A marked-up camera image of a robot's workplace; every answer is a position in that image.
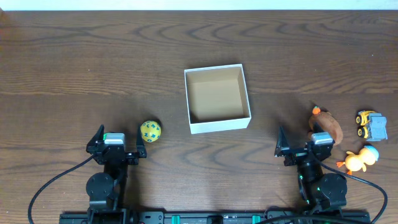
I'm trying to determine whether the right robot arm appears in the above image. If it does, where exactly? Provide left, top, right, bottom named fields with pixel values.
left=274, top=124, right=347, bottom=214

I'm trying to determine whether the right black cable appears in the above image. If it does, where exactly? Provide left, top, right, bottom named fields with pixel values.
left=318, top=161, right=389, bottom=224

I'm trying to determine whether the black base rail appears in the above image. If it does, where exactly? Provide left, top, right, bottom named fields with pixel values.
left=59, top=210, right=371, bottom=224

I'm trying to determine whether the white cardboard box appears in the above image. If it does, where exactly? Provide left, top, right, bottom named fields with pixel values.
left=184, top=64, right=251, bottom=134

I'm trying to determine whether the brown plush toy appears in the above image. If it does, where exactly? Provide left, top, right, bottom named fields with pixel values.
left=308, top=106, right=343, bottom=146

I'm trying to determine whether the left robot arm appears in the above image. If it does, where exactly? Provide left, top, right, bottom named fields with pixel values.
left=86, top=125, right=147, bottom=223

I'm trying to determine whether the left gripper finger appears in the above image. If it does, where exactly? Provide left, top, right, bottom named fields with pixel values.
left=86, top=124, right=104, bottom=148
left=136, top=126, right=146, bottom=153

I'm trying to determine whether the black cable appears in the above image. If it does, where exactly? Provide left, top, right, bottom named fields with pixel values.
left=27, top=154, right=96, bottom=224
left=318, top=161, right=389, bottom=224

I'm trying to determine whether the yellow grey toy truck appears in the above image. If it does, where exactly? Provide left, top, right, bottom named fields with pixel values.
left=355, top=111, right=388, bottom=141

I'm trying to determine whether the orange toy duck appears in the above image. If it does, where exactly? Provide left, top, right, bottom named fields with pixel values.
left=336, top=146, right=379, bottom=175

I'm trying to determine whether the yellow ball with blue letters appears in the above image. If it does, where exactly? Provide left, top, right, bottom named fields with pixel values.
left=140, top=121, right=162, bottom=142

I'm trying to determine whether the left black cable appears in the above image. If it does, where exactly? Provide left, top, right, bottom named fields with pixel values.
left=27, top=154, right=96, bottom=224

